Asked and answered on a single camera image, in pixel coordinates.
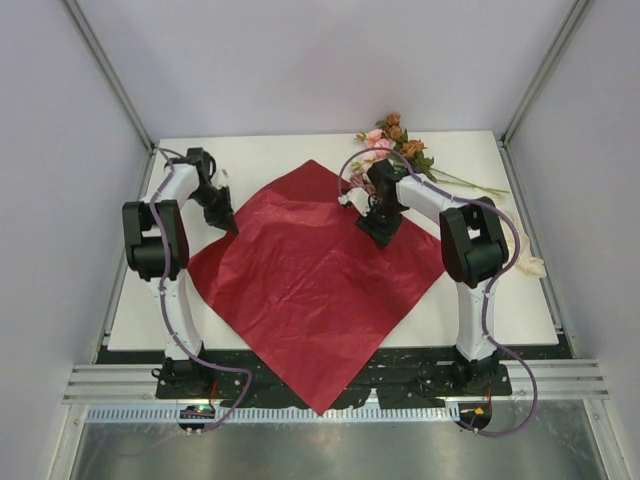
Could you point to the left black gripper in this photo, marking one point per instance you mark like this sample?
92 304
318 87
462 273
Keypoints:
223 218

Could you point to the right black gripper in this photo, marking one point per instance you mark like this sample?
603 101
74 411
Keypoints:
381 234

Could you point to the orange flower stem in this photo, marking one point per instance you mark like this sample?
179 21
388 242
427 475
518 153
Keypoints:
414 150

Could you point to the red wrapping paper sheet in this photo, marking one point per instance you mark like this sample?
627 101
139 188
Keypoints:
307 290

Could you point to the dusty pink flower stem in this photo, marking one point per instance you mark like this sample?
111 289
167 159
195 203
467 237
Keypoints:
359 179

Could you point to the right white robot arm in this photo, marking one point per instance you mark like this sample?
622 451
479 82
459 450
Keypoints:
473 248

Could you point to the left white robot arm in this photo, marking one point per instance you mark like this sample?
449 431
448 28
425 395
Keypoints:
157 249

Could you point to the cream ribbon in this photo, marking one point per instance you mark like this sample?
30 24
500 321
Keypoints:
517 240

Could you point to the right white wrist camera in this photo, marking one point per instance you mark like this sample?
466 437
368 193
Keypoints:
357 198

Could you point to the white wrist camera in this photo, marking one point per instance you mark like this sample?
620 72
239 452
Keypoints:
223 178
357 198

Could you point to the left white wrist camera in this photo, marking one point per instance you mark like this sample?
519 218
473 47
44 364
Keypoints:
223 178

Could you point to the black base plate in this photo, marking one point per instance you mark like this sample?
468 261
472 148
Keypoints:
401 378

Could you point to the left aluminium corner post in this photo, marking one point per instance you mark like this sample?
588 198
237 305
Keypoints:
106 68

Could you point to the aluminium corner post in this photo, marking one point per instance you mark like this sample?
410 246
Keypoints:
561 40
106 68

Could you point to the aluminium frame rail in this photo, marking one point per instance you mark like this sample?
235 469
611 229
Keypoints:
562 379

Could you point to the white slotted cable duct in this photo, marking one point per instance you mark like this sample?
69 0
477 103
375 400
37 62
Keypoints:
187 414

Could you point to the right aluminium corner post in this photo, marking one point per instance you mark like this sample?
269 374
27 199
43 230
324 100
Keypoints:
561 40

